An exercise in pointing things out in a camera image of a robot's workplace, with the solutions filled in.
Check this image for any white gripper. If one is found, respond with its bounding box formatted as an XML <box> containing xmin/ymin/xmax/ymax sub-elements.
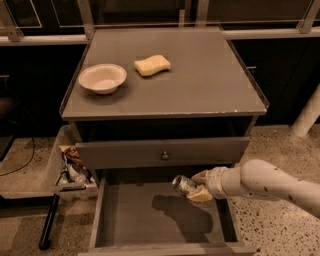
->
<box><xmin>187</xmin><ymin>167</ymin><xmax>227</xmax><ymax>202</ymax></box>

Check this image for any green white 7up can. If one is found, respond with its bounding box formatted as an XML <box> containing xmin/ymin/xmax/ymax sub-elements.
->
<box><xmin>172</xmin><ymin>175</ymin><xmax>197</xmax><ymax>197</ymax></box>

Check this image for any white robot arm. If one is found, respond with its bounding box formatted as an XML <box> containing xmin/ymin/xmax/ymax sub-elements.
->
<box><xmin>187</xmin><ymin>159</ymin><xmax>320</xmax><ymax>218</ymax></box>

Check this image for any grey top drawer with knob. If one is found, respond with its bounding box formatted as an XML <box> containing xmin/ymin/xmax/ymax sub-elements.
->
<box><xmin>76</xmin><ymin>137</ymin><xmax>249</xmax><ymax>169</ymax></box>

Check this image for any grey open middle drawer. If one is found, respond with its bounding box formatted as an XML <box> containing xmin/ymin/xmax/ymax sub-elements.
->
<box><xmin>78</xmin><ymin>167</ymin><xmax>255</xmax><ymax>256</ymax></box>

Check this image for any grey wooden drawer cabinet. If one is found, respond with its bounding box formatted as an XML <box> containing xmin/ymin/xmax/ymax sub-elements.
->
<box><xmin>59</xmin><ymin>27</ymin><xmax>270</xmax><ymax>183</ymax></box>

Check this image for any yellow sponge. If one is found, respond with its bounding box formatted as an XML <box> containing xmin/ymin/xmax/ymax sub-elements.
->
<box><xmin>134</xmin><ymin>55</ymin><xmax>171</xmax><ymax>77</ymax></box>

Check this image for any clear plastic bin with snacks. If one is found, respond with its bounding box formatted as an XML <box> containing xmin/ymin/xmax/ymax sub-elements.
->
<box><xmin>42</xmin><ymin>125</ymin><xmax>98</xmax><ymax>201</ymax></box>

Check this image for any white paper bowl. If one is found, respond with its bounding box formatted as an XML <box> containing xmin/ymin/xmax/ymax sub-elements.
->
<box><xmin>78</xmin><ymin>64</ymin><xmax>127</xmax><ymax>95</ymax></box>

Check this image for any black metal leg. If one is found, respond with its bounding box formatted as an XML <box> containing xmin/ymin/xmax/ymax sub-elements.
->
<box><xmin>38</xmin><ymin>194</ymin><xmax>60</xmax><ymax>250</ymax></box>

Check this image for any white metal railing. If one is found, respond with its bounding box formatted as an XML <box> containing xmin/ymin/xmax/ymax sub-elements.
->
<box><xmin>0</xmin><ymin>0</ymin><xmax>320</xmax><ymax>45</ymax></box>

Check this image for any white cylindrical post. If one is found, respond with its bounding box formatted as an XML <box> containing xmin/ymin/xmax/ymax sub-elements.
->
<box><xmin>291</xmin><ymin>84</ymin><xmax>320</xmax><ymax>137</ymax></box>

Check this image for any black cable on floor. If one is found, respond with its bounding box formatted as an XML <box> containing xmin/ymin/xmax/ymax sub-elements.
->
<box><xmin>0</xmin><ymin>136</ymin><xmax>36</xmax><ymax>177</ymax></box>

